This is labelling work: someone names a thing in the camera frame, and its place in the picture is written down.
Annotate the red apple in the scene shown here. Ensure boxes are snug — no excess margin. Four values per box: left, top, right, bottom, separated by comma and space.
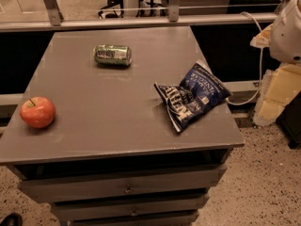
20, 97, 55, 129

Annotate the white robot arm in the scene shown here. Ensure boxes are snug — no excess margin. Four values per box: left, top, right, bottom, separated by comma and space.
250, 0, 301, 126

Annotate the blue chip bag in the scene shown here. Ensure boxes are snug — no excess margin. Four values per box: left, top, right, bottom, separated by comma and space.
154, 61, 231, 133

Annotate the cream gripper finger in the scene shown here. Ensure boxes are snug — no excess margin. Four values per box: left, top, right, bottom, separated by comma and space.
250, 24, 272, 48
253, 63, 301, 126

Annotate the metal railing frame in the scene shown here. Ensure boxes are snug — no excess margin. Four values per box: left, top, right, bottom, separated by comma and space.
0, 0, 289, 32

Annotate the black shoe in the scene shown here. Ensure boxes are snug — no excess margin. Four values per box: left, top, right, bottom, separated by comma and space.
0, 213, 23, 226

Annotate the black office chair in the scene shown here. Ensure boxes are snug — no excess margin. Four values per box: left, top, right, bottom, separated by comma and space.
98, 0, 123, 18

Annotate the white cable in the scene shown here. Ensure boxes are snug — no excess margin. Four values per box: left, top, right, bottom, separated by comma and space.
225, 11, 265, 106

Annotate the green soda can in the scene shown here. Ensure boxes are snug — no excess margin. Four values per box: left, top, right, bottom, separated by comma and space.
93, 44, 132, 66

